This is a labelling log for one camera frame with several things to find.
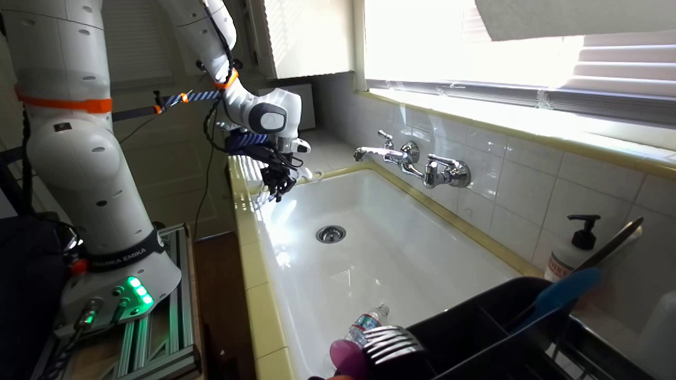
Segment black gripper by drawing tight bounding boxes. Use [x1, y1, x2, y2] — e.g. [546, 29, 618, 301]
[262, 149, 304, 205]

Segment metal sink drain strainer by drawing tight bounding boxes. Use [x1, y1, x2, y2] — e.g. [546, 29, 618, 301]
[316, 224, 349, 246]

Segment white sink basin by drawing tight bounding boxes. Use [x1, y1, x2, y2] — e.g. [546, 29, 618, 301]
[250, 166, 526, 380]

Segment clear plastic water bottle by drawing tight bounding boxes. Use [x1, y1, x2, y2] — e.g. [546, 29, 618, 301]
[346, 301, 392, 347]

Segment purple cup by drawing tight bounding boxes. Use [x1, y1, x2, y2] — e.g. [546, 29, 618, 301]
[327, 337, 372, 380]

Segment ribbed silver cup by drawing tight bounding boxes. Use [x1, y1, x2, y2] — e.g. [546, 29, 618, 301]
[362, 322, 429, 367]

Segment black dish rack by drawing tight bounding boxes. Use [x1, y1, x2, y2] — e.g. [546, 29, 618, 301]
[403, 275, 657, 380]

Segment white soap pump bottle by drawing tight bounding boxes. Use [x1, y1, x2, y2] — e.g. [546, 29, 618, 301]
[544, 212, 603, 284]

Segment blue dish brush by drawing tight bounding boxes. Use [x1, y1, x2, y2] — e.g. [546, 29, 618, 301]
[510, 267, 604, 334]

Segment white window blinds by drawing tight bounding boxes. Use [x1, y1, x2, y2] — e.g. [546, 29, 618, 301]
[569, 29, 676, 102]

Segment orange cable strap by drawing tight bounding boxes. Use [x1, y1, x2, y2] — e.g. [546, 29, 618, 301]
[17, 88, 114, 115]
[214, 68, 241, 93]

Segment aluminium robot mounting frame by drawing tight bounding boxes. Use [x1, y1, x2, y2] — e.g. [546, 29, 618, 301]
[41, 221, 203, 380]

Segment chrome wall faucet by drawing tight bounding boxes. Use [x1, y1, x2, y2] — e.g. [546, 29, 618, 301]
[351, 126, 474, 190]

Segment long dark utensil handle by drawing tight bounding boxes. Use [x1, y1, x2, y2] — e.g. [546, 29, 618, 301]
[573, 215, 647, 272]

